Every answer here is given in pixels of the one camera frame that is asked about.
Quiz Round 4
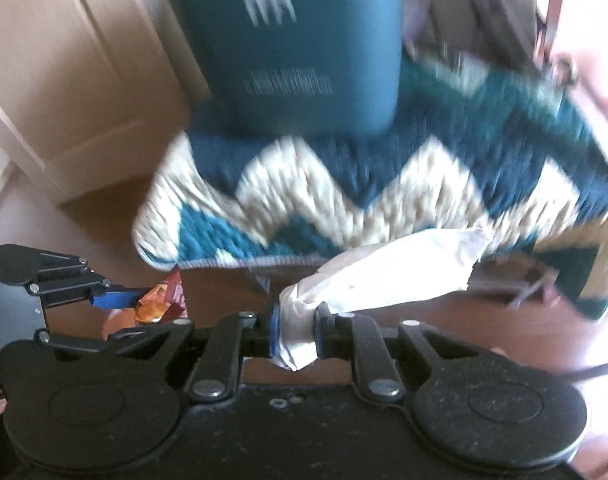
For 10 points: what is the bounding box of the pink frame furniture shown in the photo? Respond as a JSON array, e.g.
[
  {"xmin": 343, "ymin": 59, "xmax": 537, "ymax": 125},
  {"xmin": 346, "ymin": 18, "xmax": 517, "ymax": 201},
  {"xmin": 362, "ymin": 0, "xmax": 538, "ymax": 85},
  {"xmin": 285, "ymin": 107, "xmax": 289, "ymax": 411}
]
[{"xmin": 535, "ymin": 0, "xmax": 564, "ymax": 66}]

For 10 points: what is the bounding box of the white paper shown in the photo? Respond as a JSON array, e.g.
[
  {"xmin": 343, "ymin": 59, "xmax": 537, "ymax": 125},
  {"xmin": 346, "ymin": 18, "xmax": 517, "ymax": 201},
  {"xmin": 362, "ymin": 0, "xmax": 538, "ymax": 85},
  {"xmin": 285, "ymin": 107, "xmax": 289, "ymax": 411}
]
[{"xmin": 271, "ymin": 229, "xmax": 490, "ymax": 372}]

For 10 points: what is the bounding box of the teal trash bin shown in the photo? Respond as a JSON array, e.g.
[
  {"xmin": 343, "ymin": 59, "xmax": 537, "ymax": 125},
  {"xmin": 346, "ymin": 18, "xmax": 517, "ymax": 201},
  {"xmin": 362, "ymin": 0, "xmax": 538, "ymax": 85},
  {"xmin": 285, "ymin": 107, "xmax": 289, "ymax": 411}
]
[{"xmin": 169, "ymin": 0, "xmax": 403, "ymax": 136}]

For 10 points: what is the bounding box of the cream door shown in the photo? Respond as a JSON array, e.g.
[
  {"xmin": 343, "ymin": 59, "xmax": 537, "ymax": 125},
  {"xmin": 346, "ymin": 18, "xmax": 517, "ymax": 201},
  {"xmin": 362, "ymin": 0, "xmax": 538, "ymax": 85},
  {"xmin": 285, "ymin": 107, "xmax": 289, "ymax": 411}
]
[{"xmin": 0, "ymin": 0, "xmax": 208, "ymax": 203}]

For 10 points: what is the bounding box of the teal white zigzag knitted blanket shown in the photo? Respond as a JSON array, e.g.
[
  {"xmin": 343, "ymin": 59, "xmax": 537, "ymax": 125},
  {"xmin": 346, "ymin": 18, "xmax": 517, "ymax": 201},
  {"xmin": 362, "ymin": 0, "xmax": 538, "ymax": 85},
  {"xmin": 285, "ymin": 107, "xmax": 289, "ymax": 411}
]
[{"xmin": 133, "ymin": 58, "xmax": 608, "ymax": 320}]

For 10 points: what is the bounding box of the orange brown snack wrapper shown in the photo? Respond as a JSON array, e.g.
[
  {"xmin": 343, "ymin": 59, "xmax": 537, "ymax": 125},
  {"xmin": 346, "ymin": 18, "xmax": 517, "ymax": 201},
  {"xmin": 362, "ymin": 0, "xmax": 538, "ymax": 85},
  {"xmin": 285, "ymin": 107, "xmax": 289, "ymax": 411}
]
[{"xmin": 102, "ymin": 266, "xmax": 188, "ymax": 339}]

